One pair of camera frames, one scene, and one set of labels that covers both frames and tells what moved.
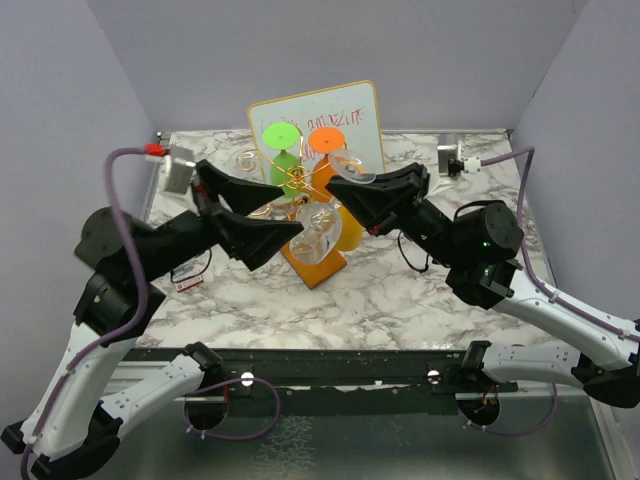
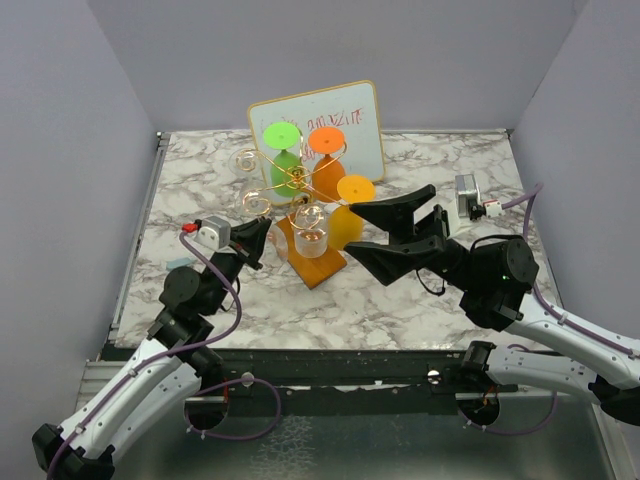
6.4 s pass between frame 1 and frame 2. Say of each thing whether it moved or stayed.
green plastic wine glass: stayed
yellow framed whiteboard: stayed
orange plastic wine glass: stayed
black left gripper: moved
